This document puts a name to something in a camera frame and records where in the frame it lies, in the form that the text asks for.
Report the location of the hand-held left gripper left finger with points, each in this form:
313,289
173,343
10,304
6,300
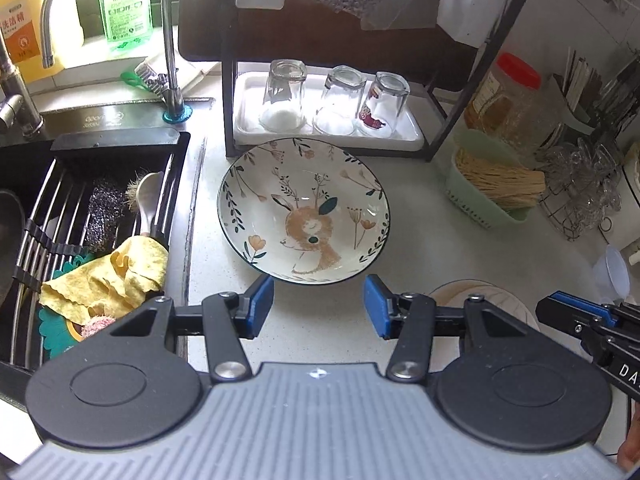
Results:
261,305

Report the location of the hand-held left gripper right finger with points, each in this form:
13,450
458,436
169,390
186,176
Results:
377,310

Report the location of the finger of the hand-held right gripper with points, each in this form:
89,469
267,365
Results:
565,312

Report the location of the deer print ceramic bowl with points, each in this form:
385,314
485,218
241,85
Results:
305,210

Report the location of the pale purple plastic funnel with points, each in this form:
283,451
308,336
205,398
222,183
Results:
612,270

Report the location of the green plastic basket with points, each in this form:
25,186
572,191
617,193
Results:
480,210

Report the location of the dried noodle bundle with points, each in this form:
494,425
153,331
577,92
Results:
500,180

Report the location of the yellow dish cloth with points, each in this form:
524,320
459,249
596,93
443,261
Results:
110,280

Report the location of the pink scouring pad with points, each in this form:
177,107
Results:
96,327

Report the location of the white drip tray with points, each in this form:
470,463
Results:
400,135

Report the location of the steel wool scourer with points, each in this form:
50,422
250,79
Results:
105,210

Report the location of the black metal dish rack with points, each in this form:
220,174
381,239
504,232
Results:
227,110

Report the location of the clear glass with red print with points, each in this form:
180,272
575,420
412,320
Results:
382,105

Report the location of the teal flower shaped mat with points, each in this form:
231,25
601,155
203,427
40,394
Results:
55,332

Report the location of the clear drinking glass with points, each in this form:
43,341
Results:
341,102
282,95

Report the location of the glass jar with red lid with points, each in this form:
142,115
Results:
515,105

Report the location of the green chopstick holder with chopsticks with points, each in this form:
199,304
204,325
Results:
590,95

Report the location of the black sink drain rack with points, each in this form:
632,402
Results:
60,195

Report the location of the green dish brush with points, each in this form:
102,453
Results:
145,77

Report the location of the dark pan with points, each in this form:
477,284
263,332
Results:
9,250

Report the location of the chrome gooseneck faucet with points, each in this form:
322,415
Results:
172,60

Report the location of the brown cutting board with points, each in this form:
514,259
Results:
320,35

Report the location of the chrome side tap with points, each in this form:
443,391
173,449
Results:
12,95

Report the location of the green liquid bottle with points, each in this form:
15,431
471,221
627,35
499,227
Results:
125,5

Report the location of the yellow detergent bottle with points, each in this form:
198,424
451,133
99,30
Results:
22,40

